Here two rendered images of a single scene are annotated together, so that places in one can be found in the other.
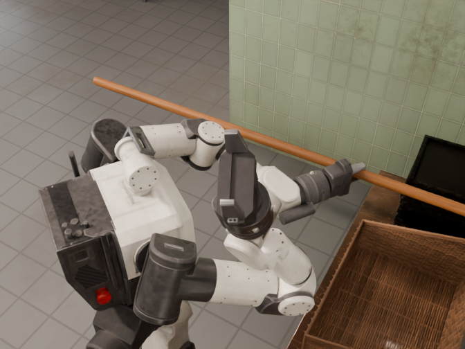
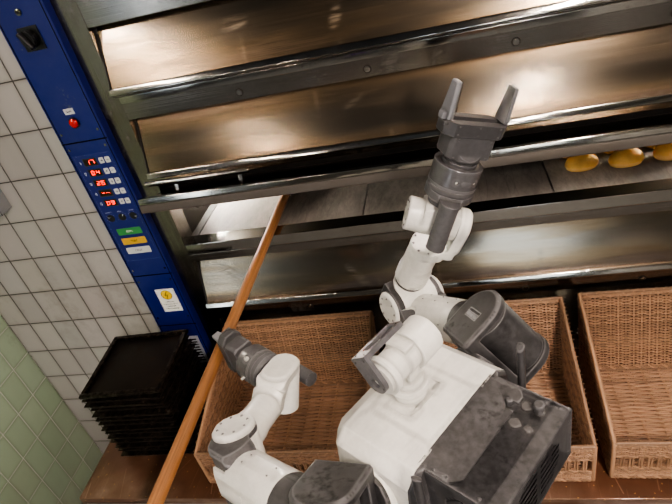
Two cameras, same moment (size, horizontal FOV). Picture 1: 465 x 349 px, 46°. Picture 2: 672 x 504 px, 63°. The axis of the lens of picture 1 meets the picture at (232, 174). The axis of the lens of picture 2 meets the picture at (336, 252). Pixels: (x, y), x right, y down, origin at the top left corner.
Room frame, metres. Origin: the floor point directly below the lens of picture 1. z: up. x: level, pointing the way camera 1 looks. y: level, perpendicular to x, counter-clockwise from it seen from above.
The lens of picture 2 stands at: (1.05, 0.76, 2.06)
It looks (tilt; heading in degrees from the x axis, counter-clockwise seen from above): 33 degrees down; 257
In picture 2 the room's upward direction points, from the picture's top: 15 degrees counter-clockwise
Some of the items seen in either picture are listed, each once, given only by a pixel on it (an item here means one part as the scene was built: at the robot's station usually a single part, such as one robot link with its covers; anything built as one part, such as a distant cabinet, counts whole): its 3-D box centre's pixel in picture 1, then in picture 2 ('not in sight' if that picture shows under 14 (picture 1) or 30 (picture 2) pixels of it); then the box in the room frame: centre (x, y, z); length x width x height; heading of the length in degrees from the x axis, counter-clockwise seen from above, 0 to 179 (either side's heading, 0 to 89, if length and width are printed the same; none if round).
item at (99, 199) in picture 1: (122, 235); (452, 463); (0.84, 0.26, 1.26); 0.34 x 0.30 x 0.36; 25
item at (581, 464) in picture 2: not in sight; (481, 385); (0.47, -0.26, 0.72); 0.56 x 0.49 x 0.28; 151
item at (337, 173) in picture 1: (326, 182); (245, 358); (1.09, -0.26, 1.19); 0.12 x 0.10 x 0.13; 115
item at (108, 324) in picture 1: (134, 312); not in sight; (0.79, 0.26, 0.99); 0.28 x 0.13 x 0.18; 150
